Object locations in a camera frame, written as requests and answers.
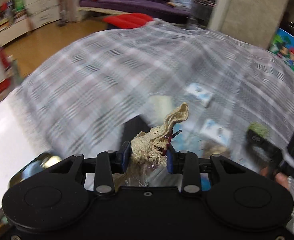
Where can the purple chaise sofa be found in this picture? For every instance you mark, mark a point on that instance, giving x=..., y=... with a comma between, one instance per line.
x=162, y=9

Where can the blue Tempo tissue pack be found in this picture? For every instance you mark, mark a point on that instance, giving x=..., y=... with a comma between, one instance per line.
x=193, y=143

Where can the person's right hand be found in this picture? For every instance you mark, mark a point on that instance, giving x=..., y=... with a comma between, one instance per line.
x=279, y=178

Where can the plastic bag of cotton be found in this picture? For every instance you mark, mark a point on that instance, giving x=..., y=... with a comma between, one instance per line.
x=162, y=106

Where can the beige lace fabric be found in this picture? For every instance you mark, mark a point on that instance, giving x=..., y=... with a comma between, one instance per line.
x=149, y=149

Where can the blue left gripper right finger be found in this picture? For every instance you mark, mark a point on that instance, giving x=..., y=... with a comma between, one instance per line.
x=171, y=155

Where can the green yarn pompom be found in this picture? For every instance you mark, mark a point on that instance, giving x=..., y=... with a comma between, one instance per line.
x=259, y=128

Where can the black triangular box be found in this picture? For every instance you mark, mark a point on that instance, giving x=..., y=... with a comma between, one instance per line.
x=132, y=128

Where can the grey plaid tablecloth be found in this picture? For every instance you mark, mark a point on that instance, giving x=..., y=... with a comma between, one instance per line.
x=78, y=99

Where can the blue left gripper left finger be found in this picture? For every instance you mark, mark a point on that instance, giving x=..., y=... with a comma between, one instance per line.
x=123, y=157

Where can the gold metal tray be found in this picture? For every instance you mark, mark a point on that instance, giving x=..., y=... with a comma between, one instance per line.
x=40, y=163

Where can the white blue small card pack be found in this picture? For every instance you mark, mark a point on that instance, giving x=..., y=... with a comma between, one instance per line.
x=199, y=93

